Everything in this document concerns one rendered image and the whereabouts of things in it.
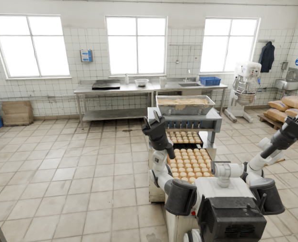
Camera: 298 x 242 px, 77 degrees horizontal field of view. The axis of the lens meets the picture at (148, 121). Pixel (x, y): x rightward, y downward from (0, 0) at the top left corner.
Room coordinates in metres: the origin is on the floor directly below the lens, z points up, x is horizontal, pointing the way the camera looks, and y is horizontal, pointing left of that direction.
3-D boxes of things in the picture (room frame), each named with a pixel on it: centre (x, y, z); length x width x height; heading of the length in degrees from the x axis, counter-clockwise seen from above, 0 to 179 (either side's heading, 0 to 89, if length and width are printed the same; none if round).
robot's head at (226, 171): (0.72, -0.37, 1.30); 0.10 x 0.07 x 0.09; 91
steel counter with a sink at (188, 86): (4.35, -0.09, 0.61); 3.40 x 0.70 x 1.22; 98
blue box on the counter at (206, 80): (4.54, -1.49, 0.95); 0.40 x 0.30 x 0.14; 101
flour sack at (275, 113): (3.85, -3.05, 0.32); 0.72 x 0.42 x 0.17; 12
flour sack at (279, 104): (4.14, -3.25, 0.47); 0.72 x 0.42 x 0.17; 98
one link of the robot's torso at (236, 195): (0.66, -0.37, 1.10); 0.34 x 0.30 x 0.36; 91
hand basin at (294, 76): (4.74, -3.57, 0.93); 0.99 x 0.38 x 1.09; 8
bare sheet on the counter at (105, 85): (4.18, 0.95, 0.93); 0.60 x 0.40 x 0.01; 99
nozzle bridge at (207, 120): (1.84, -0.36, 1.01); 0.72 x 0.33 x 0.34; 91
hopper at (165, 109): (1.84, -0.36, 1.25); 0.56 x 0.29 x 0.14; 91
